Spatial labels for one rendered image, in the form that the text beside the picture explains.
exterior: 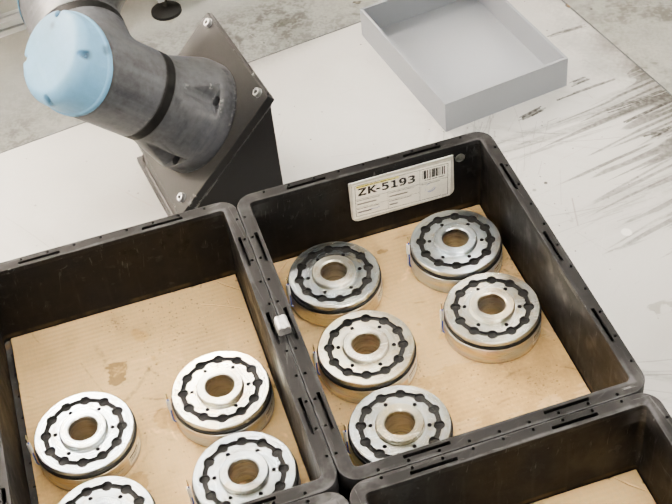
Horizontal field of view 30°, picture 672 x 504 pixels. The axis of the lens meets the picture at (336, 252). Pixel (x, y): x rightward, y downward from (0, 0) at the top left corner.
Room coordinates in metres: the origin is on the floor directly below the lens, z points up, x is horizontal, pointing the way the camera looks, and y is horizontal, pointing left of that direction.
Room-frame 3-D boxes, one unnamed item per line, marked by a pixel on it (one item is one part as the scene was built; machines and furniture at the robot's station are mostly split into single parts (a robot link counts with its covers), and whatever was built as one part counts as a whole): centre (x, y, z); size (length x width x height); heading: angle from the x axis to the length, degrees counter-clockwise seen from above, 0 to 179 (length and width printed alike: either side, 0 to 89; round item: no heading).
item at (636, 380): (0.86, -0.08, 0.92); 0.40 x 0.30 x 0.02; 12
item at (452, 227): (0.98, -0.13, 0.86); 0.05 x 0.05 x 0.01
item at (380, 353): (0.84, -0.02, 0.86); 0.05 x 0.05 x 0.01
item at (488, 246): (0.98, -0.13, 0.86); 0.10 x 0.10 x 0.01
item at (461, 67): (1.51, -0.22, 0.73); 0.27 x 0.20 x 0.05; 20
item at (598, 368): (0.86, -0.08, 0.87); 0.40 x 0.30 x 0.11; 12
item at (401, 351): (0.84, -0.02, 0.86); 0.10 x 0.10 x 0.01
